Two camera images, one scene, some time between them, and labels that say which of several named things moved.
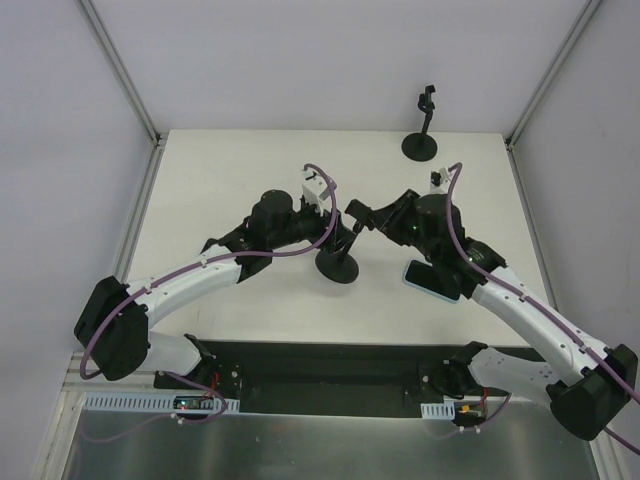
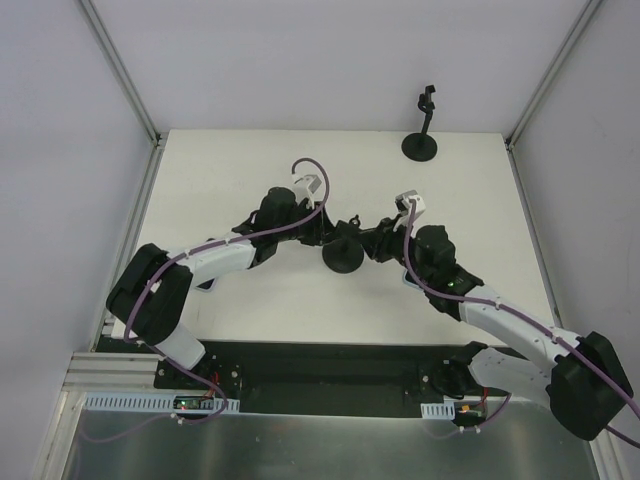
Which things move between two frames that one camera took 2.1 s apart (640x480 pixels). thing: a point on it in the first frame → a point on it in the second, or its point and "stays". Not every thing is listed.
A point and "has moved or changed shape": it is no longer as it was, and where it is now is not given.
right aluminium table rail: (598, 457) stays
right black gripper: (382, 220) → (392, 235)
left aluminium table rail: (78, 379) stays
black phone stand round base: (341, 268) has moved or changed shape
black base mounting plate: (315, 378) stays
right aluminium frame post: (519, 128) stays
